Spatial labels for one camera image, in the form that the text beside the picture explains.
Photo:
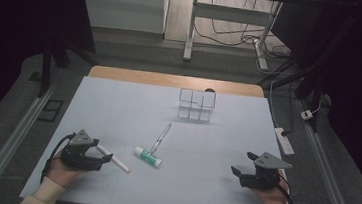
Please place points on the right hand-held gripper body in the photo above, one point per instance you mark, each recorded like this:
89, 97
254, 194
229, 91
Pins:
263, 178

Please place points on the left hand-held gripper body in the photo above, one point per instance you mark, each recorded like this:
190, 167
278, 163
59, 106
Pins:
76, 159

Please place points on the white pen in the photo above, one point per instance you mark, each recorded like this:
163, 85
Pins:
119, 163

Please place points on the white and green glue stick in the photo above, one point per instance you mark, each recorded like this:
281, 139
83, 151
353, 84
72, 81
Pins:
148, 157

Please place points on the silver pen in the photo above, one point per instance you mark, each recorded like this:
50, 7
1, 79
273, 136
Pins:
160, 138

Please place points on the clear acrylic organizer box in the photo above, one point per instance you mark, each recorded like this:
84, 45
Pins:
197, 105

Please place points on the person's left hand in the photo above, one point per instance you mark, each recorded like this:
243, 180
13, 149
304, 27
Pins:
61, 174

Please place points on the white power strip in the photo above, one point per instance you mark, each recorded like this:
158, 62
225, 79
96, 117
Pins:
284, 142

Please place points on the white table mat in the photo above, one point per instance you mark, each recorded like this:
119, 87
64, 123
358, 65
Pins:
174, 188

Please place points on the small white adapter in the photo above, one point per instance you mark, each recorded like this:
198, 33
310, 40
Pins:
306, 114

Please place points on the dark table grommet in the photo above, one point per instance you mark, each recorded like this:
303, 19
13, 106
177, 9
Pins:
209, 90

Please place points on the black metal stand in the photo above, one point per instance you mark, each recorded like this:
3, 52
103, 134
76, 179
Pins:
314, 84
46, 69

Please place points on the black floor frame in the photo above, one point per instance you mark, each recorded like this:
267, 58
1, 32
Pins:
42, 115

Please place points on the aluminium floor rail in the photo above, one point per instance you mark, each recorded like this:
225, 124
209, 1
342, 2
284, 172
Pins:
329, 176
11, 142

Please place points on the white desk frame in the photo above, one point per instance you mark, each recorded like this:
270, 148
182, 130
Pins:
231, 13

